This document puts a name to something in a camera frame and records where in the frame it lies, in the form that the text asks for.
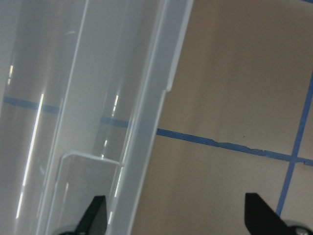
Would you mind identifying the clear ribbed box lid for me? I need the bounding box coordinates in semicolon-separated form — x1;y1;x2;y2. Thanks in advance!
0;0;193;235

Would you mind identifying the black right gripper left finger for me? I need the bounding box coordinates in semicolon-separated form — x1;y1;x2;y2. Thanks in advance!
74;195;108;235

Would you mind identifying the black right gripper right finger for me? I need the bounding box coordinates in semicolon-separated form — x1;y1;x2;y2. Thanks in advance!
244;193;291;235

